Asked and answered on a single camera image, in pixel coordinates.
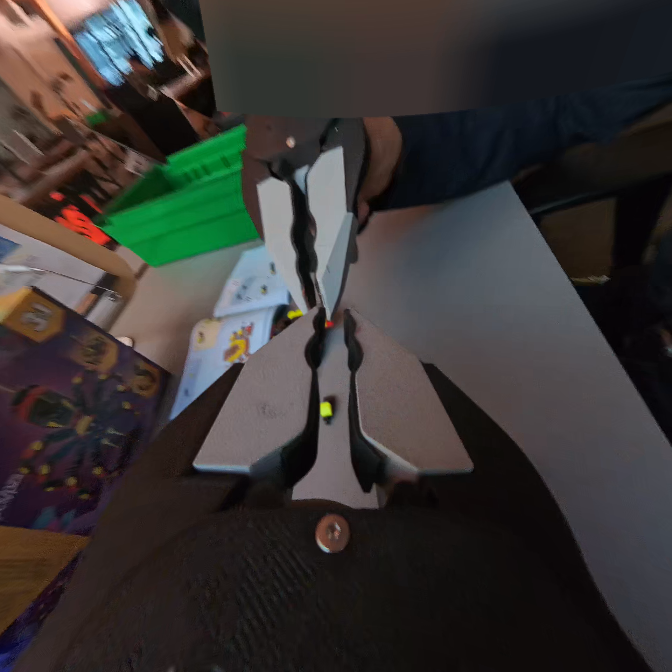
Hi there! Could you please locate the thin metal rod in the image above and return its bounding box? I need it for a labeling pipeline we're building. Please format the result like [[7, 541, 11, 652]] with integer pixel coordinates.
[[0, 264, 123, 301]]

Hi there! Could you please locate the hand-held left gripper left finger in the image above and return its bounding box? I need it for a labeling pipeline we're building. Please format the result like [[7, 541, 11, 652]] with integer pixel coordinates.
[[191, 307, 322, 489]]

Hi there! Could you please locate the person's right forearm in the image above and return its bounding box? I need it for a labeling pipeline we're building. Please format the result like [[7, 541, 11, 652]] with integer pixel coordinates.
[[367, 73, 672, 212]]

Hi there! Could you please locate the lego instruction booklet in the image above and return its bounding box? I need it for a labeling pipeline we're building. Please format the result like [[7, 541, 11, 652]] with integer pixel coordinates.
[[170, 247, 295, 421]]

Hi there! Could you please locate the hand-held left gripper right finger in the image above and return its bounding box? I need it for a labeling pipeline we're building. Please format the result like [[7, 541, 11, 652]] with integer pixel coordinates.
[[344, 309, 475, 494]]

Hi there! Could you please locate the person's right hand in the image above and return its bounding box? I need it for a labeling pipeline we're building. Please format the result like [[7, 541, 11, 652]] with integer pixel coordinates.
[[359, 117, 404, 212]]

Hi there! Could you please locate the green plastic bin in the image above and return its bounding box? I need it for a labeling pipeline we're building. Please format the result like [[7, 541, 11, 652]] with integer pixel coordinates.
[[97, 125, 260, 267]]

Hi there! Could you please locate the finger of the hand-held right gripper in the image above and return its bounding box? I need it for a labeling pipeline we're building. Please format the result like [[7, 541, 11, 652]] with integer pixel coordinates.
[[256, 168, 318, 315], [306, 146, 360, 322]]

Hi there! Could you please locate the printed cardboard board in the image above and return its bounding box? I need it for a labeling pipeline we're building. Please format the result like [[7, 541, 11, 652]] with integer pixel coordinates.
[[0, 194, 138, 326]]

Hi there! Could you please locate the bright window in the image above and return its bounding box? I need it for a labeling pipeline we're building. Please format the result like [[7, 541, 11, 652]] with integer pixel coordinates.
[[71, 0, 169, 87]]

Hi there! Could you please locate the purple lego set box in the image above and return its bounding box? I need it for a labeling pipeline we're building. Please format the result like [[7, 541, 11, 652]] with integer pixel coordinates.
[[0, 286, 174, 667]]

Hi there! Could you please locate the red blurred object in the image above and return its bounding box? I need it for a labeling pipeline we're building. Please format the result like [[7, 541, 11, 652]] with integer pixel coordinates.
[[50, 191, 113, 245]]

